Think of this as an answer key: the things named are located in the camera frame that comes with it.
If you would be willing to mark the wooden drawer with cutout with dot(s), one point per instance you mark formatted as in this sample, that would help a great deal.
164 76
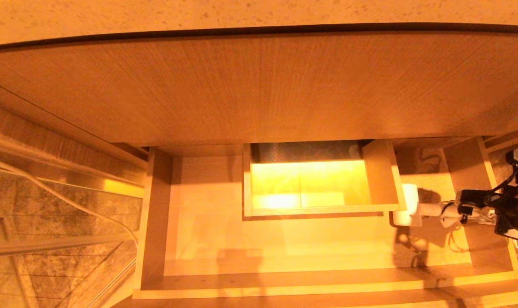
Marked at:
207 239

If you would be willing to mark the wooden vanity cabinet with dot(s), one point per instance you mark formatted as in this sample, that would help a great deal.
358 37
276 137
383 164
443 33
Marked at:
258 85

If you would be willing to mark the white hair dryer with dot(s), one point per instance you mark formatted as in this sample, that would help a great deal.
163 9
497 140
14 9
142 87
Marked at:
408 205

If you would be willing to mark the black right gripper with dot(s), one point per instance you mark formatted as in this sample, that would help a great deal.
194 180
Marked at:
515 211

